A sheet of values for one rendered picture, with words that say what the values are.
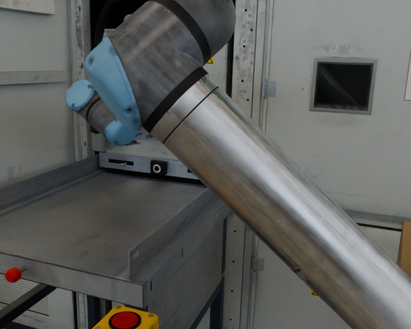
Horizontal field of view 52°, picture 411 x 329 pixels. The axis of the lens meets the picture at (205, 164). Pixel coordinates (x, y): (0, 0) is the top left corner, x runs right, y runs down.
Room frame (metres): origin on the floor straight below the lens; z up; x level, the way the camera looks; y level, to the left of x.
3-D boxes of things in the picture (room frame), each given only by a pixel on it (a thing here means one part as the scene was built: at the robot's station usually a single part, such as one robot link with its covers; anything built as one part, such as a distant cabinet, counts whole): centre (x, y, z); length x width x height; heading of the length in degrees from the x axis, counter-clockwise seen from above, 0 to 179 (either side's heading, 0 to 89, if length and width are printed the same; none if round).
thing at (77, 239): (1.20, 0.30, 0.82); 0.68 x 0.62 x 0.06; 160
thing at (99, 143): (1.57, 0.39, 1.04); 0.08 x 0.05 x 0.17; 160
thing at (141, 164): (1.57, 0.16, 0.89); 0.54 x 0.05 x 0.06; 70
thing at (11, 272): (0.86, 0.42, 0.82); 0.04 x 0.03 x 0.03; 160
